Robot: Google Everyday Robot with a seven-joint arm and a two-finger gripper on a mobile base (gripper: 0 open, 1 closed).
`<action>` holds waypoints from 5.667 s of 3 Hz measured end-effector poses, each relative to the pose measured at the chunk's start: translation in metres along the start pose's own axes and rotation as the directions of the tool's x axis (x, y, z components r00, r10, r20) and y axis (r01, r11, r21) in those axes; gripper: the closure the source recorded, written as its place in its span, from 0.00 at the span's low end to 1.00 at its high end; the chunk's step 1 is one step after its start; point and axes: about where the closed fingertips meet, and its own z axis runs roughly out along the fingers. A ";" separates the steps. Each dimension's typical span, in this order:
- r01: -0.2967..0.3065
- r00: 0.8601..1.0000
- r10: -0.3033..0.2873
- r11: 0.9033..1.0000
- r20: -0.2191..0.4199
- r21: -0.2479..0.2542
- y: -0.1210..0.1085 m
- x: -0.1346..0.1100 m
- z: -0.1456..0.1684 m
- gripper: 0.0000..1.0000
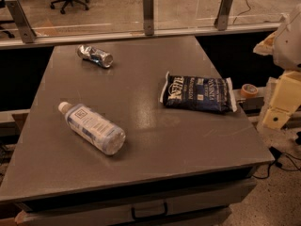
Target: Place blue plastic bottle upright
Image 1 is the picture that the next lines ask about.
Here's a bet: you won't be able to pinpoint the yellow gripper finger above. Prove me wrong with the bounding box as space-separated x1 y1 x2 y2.
253 32 276 56
262 71 301 129

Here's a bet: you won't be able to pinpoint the clear blue plastic water bottle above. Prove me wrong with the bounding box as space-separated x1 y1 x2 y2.
58 102 126 155

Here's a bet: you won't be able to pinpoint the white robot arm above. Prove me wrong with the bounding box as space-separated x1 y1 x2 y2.
253 4 301 129

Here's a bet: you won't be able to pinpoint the orange tape roll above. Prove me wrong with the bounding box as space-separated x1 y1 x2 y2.
241 84 258 98

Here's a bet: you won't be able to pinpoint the dark blue snack bag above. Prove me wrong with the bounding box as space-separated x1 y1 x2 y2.
160 73 237 113

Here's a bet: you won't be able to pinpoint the grey metal drawer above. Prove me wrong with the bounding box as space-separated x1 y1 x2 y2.
15 178 256 226

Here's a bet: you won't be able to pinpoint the right metal glass bracket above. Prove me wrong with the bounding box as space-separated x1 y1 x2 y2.
214 0 233 31

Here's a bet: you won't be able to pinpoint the metal glass bracket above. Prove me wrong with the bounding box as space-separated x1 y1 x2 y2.
6 0 37 43
143 0 154 36
214 0 233 31

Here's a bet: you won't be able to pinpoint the black floor cable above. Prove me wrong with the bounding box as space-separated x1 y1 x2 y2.
252 146 301 180

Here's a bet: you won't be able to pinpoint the middle metal glass bracket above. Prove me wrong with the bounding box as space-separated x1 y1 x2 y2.
143 0 154 36

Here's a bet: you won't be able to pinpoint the black drawer handle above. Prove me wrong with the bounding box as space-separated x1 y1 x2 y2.
131 202 168 221

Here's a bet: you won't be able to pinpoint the left metal glass bracket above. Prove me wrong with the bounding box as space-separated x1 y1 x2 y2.
6 0 37 43

